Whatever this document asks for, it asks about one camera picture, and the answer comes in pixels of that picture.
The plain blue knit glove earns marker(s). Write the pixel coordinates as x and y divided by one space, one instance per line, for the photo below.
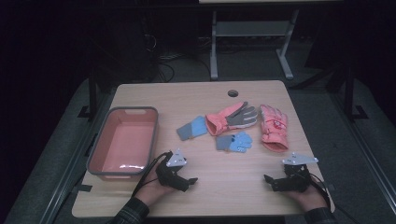
193 128

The person's right hand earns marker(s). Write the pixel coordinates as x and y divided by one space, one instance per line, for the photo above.
308 196

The grey metal stand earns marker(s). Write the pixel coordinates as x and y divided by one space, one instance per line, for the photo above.
252 28

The black metal post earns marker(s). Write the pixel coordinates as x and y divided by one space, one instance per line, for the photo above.
349 93
92 93

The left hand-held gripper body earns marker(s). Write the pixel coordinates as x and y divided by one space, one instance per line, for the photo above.
174 161

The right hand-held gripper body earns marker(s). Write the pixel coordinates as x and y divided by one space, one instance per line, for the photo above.
294 182

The blue knit glove white dots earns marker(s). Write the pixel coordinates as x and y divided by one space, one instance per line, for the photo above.
238 142

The pink glove grey palm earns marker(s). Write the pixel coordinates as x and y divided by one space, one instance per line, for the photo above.
227 119

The person's left hand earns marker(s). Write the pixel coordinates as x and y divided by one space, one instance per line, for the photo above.
149 189

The pink glove printed back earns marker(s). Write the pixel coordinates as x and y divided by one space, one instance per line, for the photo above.
274 127

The pink plastic basin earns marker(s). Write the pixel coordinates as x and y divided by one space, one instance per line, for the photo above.
124 146

